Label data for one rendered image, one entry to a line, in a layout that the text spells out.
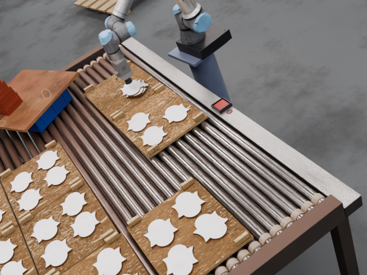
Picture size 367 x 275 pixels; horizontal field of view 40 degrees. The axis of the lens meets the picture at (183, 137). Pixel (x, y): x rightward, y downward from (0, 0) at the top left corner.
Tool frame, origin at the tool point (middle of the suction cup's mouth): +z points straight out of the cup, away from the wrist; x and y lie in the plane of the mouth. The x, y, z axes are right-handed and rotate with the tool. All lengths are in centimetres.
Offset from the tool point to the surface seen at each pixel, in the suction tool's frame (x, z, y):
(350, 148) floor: 98, 101, 50
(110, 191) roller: -44, 9, 56
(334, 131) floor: 104, 101, 31
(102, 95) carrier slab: -13.5, 7.1, -15.9
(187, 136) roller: 0, 9, 56
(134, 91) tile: -1.0, 3.8, 5.5
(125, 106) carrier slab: -9.2, 7.1, 7.2
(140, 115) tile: -8.3, 6.3, 23.1
